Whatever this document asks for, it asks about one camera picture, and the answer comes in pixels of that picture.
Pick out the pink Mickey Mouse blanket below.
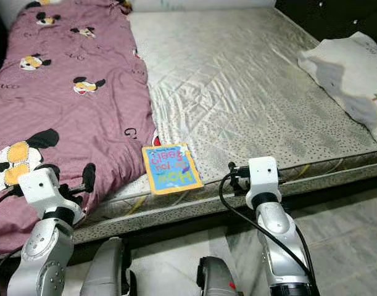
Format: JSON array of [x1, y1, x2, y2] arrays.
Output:
[[0, 0, 168, 258]]

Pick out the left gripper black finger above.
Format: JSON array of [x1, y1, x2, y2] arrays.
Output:
[[28, 162, 60, 181], [80, 162, 97, 195]]

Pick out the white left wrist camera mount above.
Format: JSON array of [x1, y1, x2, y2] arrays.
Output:
[[19, 167, 85, 224]]

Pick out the blue yellow children's book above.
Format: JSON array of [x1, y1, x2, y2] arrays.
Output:
[[141, 142, 205, 197]]

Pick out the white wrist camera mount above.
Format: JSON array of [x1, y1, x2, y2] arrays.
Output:
[[19, 167, 85, 224], [245, 155, 283, 208]]

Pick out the white pillow with tree print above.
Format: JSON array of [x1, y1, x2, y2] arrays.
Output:
[[297, 30, 377, 149]]

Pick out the silver robot right leg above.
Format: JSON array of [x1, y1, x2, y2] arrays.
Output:
[[197, 255, 245, 296]]

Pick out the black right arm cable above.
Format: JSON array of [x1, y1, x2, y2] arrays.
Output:
[[217, 172, 316, 292]]

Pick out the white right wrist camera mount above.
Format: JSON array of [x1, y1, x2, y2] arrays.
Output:
[[245, 155, 283, 208]]

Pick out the quilted white mattress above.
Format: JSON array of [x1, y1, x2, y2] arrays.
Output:
[[77, 6, 377, 242]]

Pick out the dark bed base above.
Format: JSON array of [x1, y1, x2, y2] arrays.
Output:
[[0, 173, 377, 261]]

